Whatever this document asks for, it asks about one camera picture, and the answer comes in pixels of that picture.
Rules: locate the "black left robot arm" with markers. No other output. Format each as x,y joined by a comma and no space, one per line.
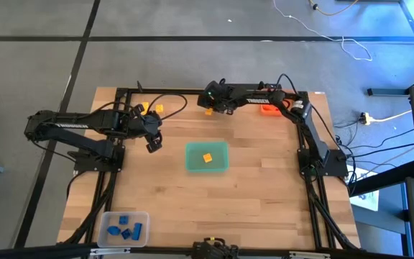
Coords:
70,126

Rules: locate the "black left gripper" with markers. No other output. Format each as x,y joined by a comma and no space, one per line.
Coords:
149,124

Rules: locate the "small yellow toy block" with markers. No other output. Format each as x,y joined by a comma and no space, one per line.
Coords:
159,108
207,158

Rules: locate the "power strip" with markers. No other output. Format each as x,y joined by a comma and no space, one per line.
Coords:
365,118

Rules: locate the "green translucent plastic bin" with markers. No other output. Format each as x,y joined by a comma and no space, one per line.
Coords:
196,162

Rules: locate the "white printed paper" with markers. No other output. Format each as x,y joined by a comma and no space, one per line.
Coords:
368,201

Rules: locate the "long blue toy block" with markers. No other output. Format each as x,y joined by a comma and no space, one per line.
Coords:
137,231

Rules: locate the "black table-level camera mount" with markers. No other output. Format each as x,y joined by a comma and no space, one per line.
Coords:
214,250

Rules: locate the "long yellow toy block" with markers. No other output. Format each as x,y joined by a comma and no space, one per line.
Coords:
209,112

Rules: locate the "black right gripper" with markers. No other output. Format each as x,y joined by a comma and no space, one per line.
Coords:
214,99

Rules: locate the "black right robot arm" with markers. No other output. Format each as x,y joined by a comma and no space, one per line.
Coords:
315,136

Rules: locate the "small blue toy block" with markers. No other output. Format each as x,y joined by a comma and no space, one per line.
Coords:
126,234
123,220
113,230

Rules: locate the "clear plastic bin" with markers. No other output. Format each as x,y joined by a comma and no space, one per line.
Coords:
144,219

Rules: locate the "orange plastic bin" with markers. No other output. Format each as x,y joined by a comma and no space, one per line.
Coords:
271,112

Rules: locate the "black metal floor beam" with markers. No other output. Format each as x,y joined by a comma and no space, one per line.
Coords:
386,91

